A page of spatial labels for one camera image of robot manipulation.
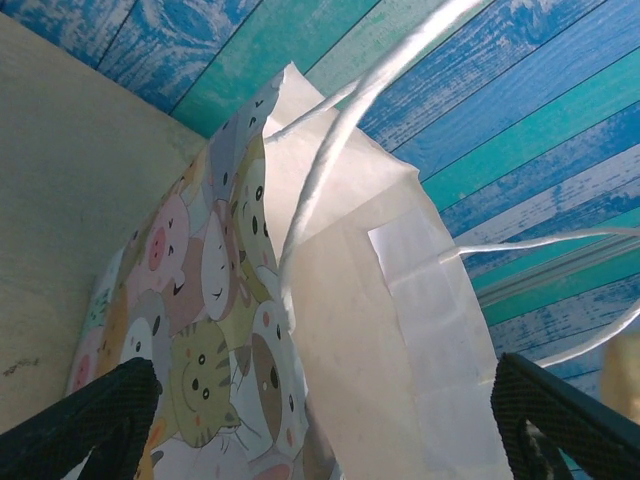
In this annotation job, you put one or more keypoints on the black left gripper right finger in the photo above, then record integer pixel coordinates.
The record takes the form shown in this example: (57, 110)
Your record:
(550, 415)

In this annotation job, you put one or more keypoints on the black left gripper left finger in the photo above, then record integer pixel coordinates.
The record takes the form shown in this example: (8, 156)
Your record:
(75, 430)

